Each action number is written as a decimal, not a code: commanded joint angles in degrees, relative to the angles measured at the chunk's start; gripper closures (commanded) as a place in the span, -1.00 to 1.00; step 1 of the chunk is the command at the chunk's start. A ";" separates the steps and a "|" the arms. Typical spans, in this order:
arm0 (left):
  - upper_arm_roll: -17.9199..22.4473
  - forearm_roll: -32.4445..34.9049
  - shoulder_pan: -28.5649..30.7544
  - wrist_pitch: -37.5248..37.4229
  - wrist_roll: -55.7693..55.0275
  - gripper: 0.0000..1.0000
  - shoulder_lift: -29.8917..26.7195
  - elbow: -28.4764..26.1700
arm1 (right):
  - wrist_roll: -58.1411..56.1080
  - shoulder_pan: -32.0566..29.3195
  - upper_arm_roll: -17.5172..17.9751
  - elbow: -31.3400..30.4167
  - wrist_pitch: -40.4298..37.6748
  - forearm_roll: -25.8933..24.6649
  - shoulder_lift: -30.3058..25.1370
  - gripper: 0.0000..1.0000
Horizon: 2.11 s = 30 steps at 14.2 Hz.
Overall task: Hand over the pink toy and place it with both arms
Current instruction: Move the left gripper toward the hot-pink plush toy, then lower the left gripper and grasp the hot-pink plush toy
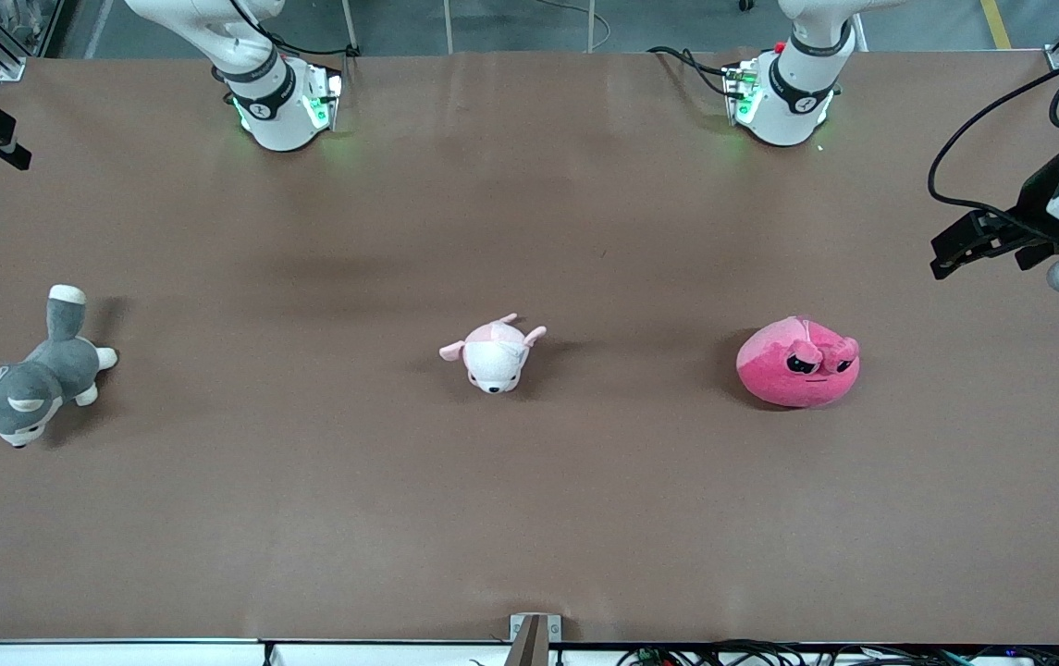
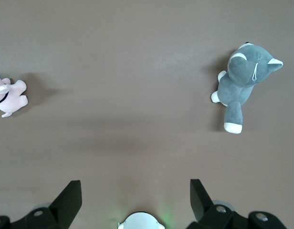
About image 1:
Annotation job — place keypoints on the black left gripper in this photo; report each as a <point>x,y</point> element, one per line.
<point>1038,205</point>

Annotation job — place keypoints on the pink round plush toy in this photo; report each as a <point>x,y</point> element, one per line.
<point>793,375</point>

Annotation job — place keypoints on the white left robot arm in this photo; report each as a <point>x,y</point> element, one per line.
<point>788,111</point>

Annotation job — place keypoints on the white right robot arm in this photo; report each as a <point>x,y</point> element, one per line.
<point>275,116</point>

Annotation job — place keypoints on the grey white husky plush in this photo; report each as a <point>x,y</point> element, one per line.
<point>34,388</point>

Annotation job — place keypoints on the small white pink plush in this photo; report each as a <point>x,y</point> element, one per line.
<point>495,356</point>

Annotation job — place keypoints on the white table edge rail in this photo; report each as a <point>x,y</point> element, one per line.
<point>122,653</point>

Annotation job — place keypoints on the metal table edge bracket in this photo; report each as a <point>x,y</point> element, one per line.
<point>529,638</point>

